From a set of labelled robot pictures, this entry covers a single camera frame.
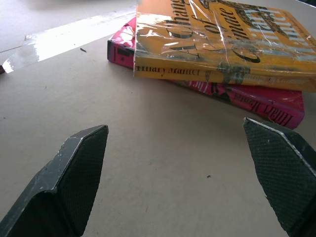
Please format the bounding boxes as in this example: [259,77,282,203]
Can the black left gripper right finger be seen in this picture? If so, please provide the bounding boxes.
[242,117,316,237]

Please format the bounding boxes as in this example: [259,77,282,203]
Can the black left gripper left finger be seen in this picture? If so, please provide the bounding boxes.
[0,124,109,237]

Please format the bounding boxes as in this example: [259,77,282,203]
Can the pink hardcover book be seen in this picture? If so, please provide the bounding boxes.
[107,16,306,130]

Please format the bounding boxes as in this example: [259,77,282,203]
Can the yellow hardcover book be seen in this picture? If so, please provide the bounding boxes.
[132,0,316,93]

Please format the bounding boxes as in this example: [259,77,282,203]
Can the clear tape strip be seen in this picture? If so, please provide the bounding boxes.
[2,11,137,74]

